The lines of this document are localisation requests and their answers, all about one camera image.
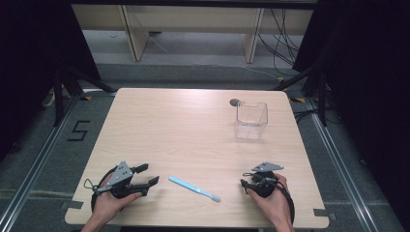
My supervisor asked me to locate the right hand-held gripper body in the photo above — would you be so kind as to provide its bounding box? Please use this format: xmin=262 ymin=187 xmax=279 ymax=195
xmin=248 ymin=161 xmax=285 ymax=199

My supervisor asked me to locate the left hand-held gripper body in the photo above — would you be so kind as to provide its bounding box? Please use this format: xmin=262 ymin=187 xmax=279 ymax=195
xmin=95 ymin=160 xmax=147 ymax=199

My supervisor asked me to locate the light blue toothbrush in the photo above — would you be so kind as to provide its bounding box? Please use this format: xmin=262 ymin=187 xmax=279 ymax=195
xmin=167 ymin=175 xmax=222 ymax=203

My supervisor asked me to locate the clear plastic container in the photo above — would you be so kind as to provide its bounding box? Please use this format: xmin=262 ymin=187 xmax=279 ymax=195
xmin=234 ymin=101 xmax=269 ymax=141

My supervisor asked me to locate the person's right hand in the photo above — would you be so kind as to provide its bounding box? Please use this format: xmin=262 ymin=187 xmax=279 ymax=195
xmin=246 ymin=173 xmax=293 ymax=227

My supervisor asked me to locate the person's left hand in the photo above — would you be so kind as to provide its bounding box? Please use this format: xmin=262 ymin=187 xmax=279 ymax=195
xmin=92 ymin=174 xmax=143 ymax=223

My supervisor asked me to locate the grey tape piece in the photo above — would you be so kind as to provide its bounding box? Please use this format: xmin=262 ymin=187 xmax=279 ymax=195
xmin=60 ymin=199 xmax=85 ymax=211
xmin=312 ymin=208 xmax=337 ymax=222

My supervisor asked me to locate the black metal stand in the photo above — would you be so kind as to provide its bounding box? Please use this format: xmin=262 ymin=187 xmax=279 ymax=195
xmin=52 ymin=65 xmax=118 ymax=128
xmin=270 ymin=62 xmax=329 ymax=128

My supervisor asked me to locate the black curtain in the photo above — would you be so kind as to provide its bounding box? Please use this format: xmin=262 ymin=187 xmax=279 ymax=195
xmin=0 ymin=0 xmax=103 ymax=162
xmin=291 ymin=0 xmax=410 ymax=232

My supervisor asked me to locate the beige wooden bench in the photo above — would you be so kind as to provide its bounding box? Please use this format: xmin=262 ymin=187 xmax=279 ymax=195
xmin=71 ymin=3 xmax=315 ymax=64

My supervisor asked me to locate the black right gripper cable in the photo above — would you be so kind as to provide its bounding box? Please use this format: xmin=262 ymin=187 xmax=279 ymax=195
xmin=274 ymin=180 xmax=296 ymax=225

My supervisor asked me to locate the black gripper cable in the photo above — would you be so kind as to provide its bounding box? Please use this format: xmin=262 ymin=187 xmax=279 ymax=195
xmin=90 ymin=166 xmax=118 ymax=213
xmin=274 ymin=180 xmax=296 ymax=225

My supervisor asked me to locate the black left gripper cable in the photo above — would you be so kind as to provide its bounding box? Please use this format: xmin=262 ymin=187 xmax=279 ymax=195
xmin=90 ymin=166 xmax=118 ymax=213

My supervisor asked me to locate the thin wire loop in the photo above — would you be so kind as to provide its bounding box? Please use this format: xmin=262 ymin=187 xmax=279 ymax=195
xmin=83 ymin=178 xmax=99 ymax=191

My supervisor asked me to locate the aluminium floor rail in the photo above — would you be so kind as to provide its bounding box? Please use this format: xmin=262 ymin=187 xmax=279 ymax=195
xmin=304 ymin=96 xmax=380 ymax=232
xmin=0 ymin=94 xmax=81 ymax=232

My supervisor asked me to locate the thick white cable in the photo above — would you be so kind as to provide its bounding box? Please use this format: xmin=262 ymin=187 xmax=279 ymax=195
xmin=41 ymin=91 xmax=57 ymax=109

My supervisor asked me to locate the bundle of black cables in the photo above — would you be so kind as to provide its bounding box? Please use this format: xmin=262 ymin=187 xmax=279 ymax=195
xmin=257 ymin=8 xmax=305 ymax=77

